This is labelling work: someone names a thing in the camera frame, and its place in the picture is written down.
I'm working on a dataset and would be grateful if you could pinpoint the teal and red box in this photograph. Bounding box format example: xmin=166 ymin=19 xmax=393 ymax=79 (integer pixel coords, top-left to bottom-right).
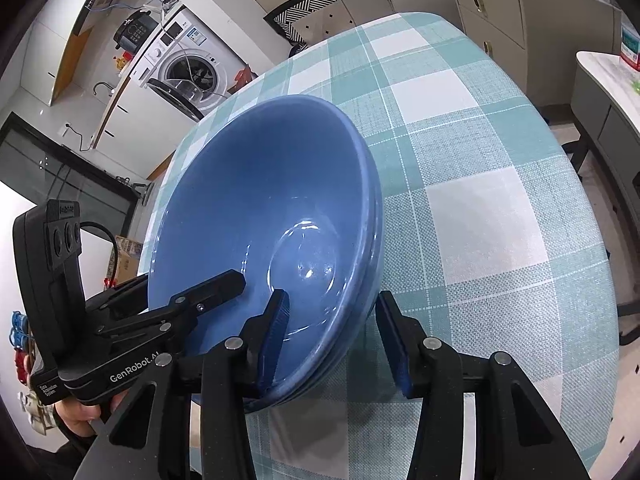
xmin=618 ymin=14 xmax=640 ymax=72

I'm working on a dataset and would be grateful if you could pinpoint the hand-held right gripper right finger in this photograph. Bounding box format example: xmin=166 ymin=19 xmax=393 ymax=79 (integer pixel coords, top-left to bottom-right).
xmin=377 ymin=290 xmax=591 ymax=480

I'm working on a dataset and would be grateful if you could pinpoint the white kitchen counter cabinet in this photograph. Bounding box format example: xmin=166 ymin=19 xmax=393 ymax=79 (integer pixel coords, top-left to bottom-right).
xmin=89 ymin=52 xmax=168 ymax=153

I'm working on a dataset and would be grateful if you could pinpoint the black pressure cooker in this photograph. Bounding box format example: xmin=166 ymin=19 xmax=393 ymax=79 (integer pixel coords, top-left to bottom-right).
xmin=113 ymin=11 xmax=157 ymax=54

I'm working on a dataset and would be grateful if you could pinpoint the dark glass door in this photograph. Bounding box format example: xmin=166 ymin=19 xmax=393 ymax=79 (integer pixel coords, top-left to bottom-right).
xmin=0 ymin=112 xmax=142 ymax=213

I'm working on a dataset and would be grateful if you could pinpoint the brown cardboard box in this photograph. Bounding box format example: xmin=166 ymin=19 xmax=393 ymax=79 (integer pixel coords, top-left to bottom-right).
xmin=106 ymin=234 xmax=152 ymax=287

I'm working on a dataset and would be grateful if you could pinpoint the black chair leg frame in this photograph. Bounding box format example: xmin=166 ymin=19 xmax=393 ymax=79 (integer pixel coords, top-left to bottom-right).
xmin=561 ymin=137 xmax=640 ymax=347

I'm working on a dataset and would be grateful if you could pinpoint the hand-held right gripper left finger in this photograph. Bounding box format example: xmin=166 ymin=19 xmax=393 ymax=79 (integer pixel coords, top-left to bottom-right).
xmin=87 ymin=289 xmax=291 ymax=480

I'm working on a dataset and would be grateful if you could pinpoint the black chair with patterned cushion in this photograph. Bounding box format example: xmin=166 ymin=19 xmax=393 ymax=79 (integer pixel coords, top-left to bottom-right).
xmin=264 ymin=0 xmax=362 ymax=57

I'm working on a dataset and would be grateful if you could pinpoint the teal checked tablecloth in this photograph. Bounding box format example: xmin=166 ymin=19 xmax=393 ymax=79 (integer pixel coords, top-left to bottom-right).
xmin=140 ymin=12 xmax=621 ymax=480

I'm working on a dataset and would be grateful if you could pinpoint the red cardboard box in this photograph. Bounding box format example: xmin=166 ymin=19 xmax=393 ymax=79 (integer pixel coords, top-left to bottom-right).
xmin=231 ymin=64 xmax=257 ymax=95

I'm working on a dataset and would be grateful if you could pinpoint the person's left hand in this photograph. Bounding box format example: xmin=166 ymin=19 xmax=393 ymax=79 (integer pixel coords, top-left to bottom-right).
xmin=55 ymin=392 xmax=128 ymax=436

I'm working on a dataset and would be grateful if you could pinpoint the grey sideboard cabinet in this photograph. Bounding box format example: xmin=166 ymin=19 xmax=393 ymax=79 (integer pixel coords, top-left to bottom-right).
xmin=446 ymin=0 xmax=625 ymax=110

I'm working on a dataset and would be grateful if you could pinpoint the white wall cabinet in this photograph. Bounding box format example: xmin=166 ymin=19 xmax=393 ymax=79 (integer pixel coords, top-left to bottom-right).
xmin=49 ymin=0 xmax=147 ymax=107

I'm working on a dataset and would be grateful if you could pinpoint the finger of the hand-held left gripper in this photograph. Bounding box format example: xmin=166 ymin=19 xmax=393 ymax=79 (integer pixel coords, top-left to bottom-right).
xmin=97 ymin=269 xmax=247 ymax=356
xmin=85 ymin=275 xmax=150 ymax=326

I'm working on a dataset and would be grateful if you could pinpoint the white marble side table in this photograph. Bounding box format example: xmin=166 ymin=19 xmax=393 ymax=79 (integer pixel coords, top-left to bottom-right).
xmin=569 ymin=50 xmax=640 ymax=241

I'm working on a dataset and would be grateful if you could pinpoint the white washing machine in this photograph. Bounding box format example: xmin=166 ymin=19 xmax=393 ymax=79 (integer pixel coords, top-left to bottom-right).
xmin=131 ymin=6 xmax=257 ymax=122

